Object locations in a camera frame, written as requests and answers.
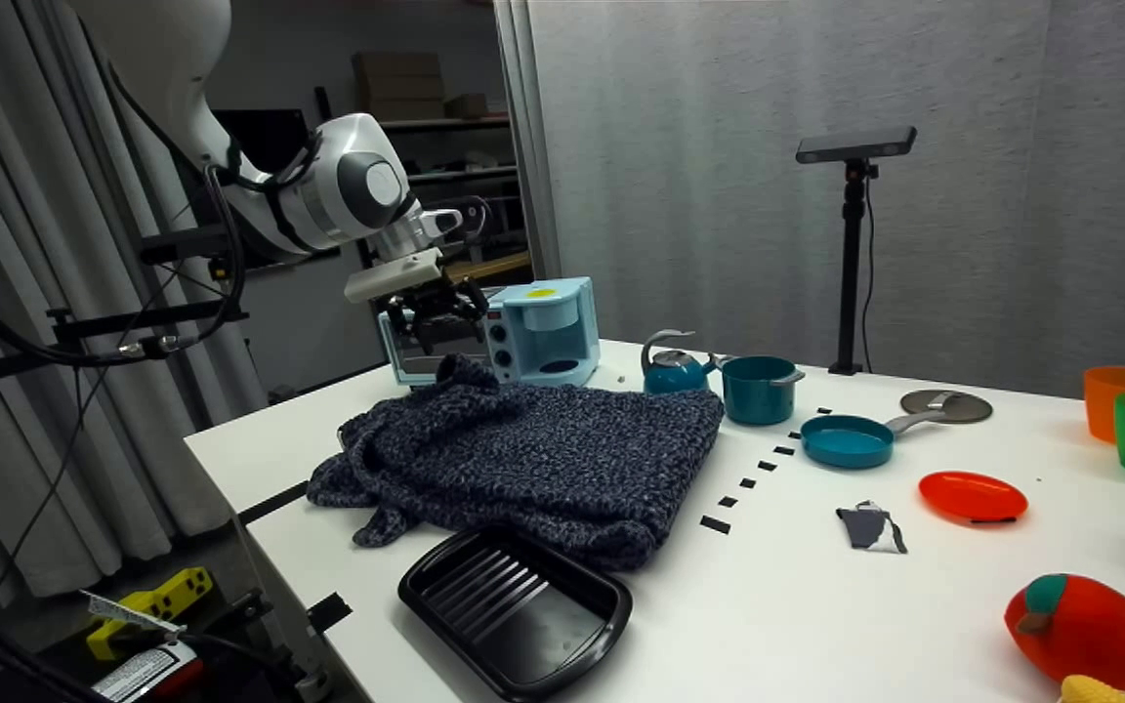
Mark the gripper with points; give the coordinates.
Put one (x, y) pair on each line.
(437, 295)

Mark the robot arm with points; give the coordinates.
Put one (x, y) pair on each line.
(182, 68)

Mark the dark blue knitted towel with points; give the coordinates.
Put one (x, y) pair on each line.
(543, 449)

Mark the light blue toy appliance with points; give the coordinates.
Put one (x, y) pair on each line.
(543, 337)

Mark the shelf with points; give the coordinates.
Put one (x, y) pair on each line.
(465, 176)

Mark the stack of cardboard boxes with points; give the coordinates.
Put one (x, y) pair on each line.
(396, 86)

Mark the teal toy kettle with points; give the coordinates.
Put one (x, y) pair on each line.
(672, 373)

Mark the monitor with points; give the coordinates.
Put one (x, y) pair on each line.
(265, 137)

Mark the black tape strip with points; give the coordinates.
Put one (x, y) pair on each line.
(330, 612)
(274, 502)

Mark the stand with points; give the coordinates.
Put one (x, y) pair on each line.
(133, 322)

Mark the black baking tray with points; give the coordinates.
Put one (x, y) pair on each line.
(514, 615)

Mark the teal toy pot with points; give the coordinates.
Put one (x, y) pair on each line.
(758, 392)

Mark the yellow power strip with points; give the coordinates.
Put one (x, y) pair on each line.
(157, 600)

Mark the teal toy frying pan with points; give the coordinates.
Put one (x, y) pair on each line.
(846, 441)

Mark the red and white canister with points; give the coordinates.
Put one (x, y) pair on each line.
(147, 674)

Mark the small grey white cloth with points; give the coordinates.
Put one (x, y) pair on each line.
(865, 527)

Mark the grey pot lid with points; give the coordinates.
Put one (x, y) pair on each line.
(953, 406)

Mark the orange plastic plate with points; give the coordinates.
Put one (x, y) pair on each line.
(971, 494)

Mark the red plush tomato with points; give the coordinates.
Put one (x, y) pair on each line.
(1095, 635)

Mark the yellow plush toy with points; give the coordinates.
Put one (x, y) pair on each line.
(1095, 691)

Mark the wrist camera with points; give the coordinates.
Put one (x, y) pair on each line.
(393, 276)

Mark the camera on mount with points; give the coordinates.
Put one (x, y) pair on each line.
(854, 146)

